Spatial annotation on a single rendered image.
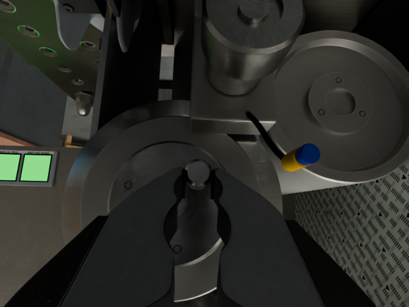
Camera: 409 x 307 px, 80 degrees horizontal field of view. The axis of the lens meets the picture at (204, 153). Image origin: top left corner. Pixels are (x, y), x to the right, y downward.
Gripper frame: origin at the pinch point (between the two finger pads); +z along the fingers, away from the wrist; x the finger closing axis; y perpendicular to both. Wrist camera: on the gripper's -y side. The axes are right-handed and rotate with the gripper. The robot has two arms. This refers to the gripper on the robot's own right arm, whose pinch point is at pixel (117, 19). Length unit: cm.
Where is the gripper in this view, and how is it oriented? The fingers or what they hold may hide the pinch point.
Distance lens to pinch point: 26.4
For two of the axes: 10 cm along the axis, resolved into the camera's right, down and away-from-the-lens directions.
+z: -0.3, 2.1, 9.8
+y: -0.2, 9.8, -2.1
